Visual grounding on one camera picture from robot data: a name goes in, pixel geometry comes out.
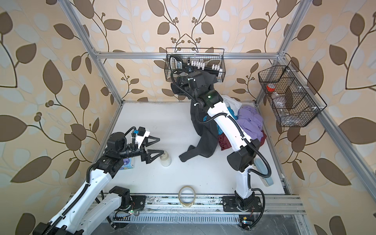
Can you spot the right black wire basket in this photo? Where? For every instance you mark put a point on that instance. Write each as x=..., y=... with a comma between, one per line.
x=303, y=102

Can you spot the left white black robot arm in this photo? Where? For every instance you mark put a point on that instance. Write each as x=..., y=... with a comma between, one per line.
x=85, y=191

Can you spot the purple cloth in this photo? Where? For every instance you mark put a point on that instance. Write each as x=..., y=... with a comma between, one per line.
x=250, y=121

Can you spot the back black wire basket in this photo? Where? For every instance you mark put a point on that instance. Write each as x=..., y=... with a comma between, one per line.
x=193, y=50

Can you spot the dark grey cloth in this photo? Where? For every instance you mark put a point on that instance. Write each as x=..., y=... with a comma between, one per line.
x=208, y=132

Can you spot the yellow tape roll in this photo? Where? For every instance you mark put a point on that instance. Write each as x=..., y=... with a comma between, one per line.
x=187, y=196

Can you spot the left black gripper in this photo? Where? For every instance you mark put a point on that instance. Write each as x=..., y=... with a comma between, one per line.
x=145, y=156

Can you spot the aluminium front rail base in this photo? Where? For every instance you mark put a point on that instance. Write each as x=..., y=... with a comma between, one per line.
x=183, y=208

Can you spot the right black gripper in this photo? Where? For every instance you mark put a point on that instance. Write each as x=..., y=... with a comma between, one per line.
x=188, y=93

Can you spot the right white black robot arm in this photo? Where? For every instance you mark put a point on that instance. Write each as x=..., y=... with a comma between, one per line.
x=208, y=113

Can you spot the red capped clear bottle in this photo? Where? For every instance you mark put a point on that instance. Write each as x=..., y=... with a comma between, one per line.
x=278, y=100

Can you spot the maroon cloth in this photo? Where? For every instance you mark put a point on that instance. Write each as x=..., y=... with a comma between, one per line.
x=225, y=144

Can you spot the small clear plastic bottle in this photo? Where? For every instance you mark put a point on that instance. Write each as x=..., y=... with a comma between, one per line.
x=165, y=159

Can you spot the black tool with white labels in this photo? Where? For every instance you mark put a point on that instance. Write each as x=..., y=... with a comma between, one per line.
x=190, y=62

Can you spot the white cloth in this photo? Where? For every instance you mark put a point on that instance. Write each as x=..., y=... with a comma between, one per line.
x=232, y=103

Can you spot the black wire basket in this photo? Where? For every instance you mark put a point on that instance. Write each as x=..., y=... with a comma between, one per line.
x=193, y=50
x=303, y=102

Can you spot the small blue printed packet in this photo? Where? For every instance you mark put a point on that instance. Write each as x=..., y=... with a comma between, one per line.
x=128, y=163

